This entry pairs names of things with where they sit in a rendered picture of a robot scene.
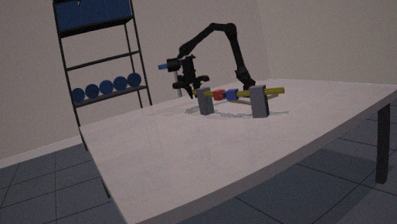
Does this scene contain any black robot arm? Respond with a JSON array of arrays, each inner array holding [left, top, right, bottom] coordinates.
[[167, 22, 256, 90]]

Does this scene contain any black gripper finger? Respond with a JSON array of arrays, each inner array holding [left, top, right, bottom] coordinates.
[[192, 83, 202, 90], [182, 86, 193, 99]]

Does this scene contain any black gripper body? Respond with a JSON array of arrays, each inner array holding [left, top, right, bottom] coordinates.
[[172, 68, 209, 89]]

